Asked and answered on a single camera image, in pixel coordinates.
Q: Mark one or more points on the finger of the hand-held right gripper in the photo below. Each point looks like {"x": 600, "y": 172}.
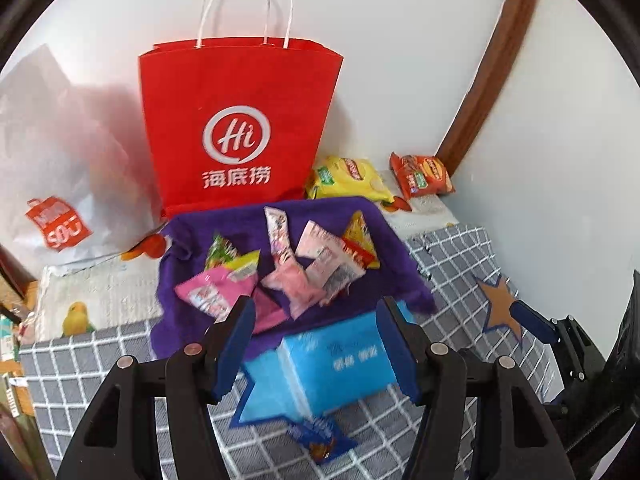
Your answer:
{"x": 527, "y": 314}

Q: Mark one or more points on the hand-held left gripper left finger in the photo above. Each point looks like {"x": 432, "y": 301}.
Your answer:
{"x": 237, "y": 345}

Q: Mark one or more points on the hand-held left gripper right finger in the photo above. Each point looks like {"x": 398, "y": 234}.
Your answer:
{"x": 400, "y": 350}

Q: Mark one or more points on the magenta snack packet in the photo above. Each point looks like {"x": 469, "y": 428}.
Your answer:
{"x": 215, "y": 292}

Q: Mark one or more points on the blue tissue pack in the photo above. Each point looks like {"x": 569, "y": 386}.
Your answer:
{"x": 325, "y": 360}

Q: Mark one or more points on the pink pastry packet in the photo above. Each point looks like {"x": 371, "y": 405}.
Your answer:
{"x": 295, "y": 285}

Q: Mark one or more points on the green snack packet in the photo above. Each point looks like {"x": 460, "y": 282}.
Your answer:
{"x": 220, "y": 252}

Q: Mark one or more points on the white pink nougat packet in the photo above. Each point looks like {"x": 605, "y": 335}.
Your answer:
{"x": 340, "y": 272}

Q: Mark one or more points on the pink stick snack packet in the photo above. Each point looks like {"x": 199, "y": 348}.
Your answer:
{"x": 277, "y": 232}

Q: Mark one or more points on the yellow triangular snack packet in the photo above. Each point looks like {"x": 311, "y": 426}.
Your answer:
{"x": 357, "y": 235}

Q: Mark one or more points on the pale pink snack packet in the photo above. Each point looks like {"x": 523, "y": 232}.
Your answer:
{"x": 315, "y": 240}

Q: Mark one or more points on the grey checked cloth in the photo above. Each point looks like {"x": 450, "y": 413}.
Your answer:
{"x": 450, "y": 270}

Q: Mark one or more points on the purple towel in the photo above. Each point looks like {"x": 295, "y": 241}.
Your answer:
{"x": 390, "y": 260}

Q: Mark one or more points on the blue red snack packet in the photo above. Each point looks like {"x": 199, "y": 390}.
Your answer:
{"x": 320, "y": 435}

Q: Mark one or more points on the orange chips bag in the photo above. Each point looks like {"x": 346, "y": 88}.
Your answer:
{"x": 420, "y": 175}

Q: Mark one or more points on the yellow chips bag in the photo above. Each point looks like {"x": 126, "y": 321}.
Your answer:
{"x": 345, "y": 175}

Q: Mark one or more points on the white plastic shopping bag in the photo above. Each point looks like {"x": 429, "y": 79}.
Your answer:
{"x": 60, "y": 160}

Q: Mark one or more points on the red paper bag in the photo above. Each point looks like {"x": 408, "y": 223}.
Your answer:
{"x": 240, "y": 85}

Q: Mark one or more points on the brown wooden door frame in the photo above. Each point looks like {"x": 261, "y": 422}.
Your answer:
{"x": 500, "y": 60}

